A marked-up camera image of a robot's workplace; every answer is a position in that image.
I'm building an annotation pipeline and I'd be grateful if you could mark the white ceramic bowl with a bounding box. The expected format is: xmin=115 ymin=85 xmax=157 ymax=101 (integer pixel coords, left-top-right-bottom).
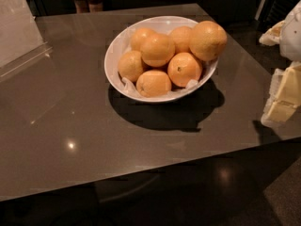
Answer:
xmin=104 ymin=16 xmax=218 ymax=104

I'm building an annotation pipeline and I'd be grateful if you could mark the orange back left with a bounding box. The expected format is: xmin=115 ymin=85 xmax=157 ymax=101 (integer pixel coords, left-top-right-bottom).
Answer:
xmin=130 ymin=27 xmax=155 ymax=51

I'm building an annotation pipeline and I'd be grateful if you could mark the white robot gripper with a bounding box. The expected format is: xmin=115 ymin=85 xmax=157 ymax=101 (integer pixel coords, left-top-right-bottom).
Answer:
xmin=259 ymin=1 xmax=301 ymax=127

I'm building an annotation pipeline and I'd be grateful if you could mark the large orange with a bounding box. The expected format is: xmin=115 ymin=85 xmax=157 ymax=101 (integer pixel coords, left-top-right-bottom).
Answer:
xmin=189 ymin=21 xmax=228 ymax=61

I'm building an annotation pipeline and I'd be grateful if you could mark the orange front bottom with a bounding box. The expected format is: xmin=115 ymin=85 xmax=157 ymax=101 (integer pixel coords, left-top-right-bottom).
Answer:
xmin=136 ymin=70 xmax=172 ymax=97

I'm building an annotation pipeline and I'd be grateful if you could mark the orange centre top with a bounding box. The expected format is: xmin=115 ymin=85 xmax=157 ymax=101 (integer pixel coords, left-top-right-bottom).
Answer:
xmin=140 ymin=33 xmax=175 ymax=68

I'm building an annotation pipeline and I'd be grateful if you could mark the clear acrylic sign stand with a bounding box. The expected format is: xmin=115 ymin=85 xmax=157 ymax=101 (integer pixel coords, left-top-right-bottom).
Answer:
xmin=0 ymin=0 xmax=52 ymax=81

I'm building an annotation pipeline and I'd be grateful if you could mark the orange front right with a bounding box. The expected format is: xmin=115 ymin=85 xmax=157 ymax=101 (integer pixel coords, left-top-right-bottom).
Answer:
xmin=167 ymin=52 xmax=203 ymax=88

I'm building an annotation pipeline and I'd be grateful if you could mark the orange back middle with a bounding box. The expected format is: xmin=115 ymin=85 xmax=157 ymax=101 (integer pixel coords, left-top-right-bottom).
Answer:
xmin=169 ymin=26 xmax=192 ymax=54

